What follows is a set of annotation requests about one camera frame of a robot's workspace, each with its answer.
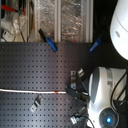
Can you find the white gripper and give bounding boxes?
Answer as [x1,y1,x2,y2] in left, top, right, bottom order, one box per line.
[65,67,128,128]

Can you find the white cable with red mark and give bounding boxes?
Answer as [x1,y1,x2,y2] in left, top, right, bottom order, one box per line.
[0,88,69,95]

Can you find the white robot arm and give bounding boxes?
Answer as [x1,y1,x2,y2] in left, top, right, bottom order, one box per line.
[66,0,128,128]

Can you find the black perforated breadboard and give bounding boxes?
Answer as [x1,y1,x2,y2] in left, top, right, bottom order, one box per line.
[0,43,126,128]

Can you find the right blue clamp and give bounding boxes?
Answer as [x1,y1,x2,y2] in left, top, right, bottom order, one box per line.
[89,37,101,52]

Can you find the blue clamp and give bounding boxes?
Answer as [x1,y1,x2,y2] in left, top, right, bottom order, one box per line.
[89,37,101,52]
[38,29,57,52]

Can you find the left blue clamp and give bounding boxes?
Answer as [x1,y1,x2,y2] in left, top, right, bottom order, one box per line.
[38,29,57,52]

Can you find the clear plastic storage bins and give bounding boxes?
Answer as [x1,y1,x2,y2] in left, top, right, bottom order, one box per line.
[29,0,94,43]

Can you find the middle grey cable clip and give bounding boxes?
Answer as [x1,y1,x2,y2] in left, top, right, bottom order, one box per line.
[70,71,76,89]

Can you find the grey cable clip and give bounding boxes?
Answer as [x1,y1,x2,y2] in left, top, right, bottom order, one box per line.
[70,107,86,124]
[70,71,76,89]
[30,95,44,113]

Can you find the right grey cable clip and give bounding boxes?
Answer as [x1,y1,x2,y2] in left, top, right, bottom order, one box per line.
[70,107,86,124]

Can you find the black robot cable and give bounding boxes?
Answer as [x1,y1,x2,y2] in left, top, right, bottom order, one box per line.
[111,71,128,113]

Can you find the left grey cable clip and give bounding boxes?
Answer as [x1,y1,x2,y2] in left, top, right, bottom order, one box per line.
[30,95,44,113]

